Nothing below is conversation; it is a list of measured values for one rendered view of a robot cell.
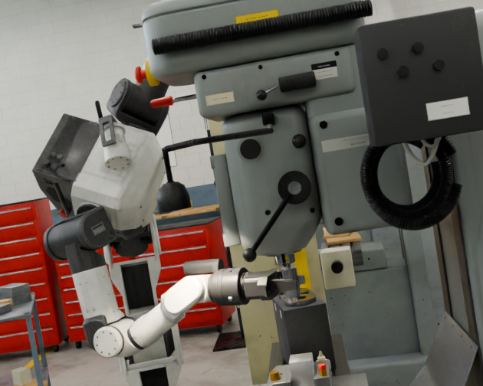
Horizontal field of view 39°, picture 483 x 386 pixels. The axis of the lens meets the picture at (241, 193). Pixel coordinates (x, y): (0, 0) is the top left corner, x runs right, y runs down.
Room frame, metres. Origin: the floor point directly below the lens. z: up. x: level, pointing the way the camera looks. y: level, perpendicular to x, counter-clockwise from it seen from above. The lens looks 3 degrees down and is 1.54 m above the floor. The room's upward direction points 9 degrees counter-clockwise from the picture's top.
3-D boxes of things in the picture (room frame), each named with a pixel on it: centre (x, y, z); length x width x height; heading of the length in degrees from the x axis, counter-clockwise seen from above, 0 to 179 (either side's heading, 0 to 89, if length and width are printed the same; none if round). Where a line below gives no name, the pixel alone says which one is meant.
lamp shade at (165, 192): (1.49, 0.15, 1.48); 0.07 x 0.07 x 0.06
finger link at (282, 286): (1.53, -0.06, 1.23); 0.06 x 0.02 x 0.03; 67
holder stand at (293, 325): (1.96, -0.11, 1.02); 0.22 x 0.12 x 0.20; 6
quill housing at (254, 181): (1.56, -0.08, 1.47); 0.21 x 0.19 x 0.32; 175
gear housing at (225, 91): (1.56, -0.12, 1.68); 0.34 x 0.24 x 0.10; 85
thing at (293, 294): (1.56, -0.07, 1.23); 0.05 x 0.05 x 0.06
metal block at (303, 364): (1.55, -0.07, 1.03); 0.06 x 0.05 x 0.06; 172
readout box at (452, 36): (1.20, -0.34, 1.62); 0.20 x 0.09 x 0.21; 85
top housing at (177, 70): (1.56, -0.09, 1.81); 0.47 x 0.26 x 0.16; 85
